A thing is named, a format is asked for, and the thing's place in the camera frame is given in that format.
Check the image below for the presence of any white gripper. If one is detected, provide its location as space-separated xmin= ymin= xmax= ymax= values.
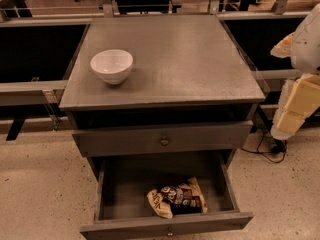
xmin=270 ymin=4 xmax=320 ymax=140

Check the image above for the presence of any brown chip bag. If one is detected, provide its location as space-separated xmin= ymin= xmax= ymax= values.
xmin=147 ymin=177 xmax=208 ymax=219

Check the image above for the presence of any closed top drawer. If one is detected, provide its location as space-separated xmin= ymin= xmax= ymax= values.
xmin=72 ymin=120 xmax=253 ymax=157

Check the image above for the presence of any grey wooden drawer cabinet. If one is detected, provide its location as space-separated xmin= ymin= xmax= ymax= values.
xmin=58 ymin=14 xmax=267 ymax=182

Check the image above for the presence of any round top drawer knob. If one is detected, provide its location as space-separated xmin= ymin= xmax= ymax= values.
xmin=160 ymin=137 xmax=169 ymax=146

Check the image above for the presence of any open middle drawer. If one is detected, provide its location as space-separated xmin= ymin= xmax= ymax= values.
xmin=80 ymin=152 xmax=253 ymax=240

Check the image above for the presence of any white ceramic bowl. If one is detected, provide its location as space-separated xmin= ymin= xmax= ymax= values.
xmin=90 ymin=49 xmax=133 ymax=85

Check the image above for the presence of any black floor cable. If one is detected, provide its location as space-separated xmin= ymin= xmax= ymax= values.
xmin=240 ymin=127 xmax=288 ymax=164

